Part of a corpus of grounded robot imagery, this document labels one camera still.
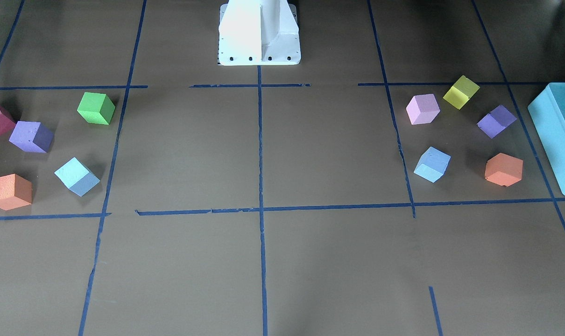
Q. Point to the light blue foam block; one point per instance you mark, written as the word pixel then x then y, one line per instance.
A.
pixel 432 164
pixel 77 177

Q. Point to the pink foam block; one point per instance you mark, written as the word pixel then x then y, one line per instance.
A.
pixel 422 109

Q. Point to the green foam block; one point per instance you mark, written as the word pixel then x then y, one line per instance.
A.
pixel 96 108

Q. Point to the yellow foam block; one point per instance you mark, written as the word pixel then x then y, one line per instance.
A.
pixel 461 92

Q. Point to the purple foam block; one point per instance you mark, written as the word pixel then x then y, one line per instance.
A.
pixel 496 121
pixel 32 137

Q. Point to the orange foam block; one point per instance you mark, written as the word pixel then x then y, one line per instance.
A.
pixel 15 192
pixel 504 170

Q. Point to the teal plastic bin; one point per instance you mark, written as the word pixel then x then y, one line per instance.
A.
pixel 547 111

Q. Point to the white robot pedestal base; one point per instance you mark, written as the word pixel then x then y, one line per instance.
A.
pixel 258 32

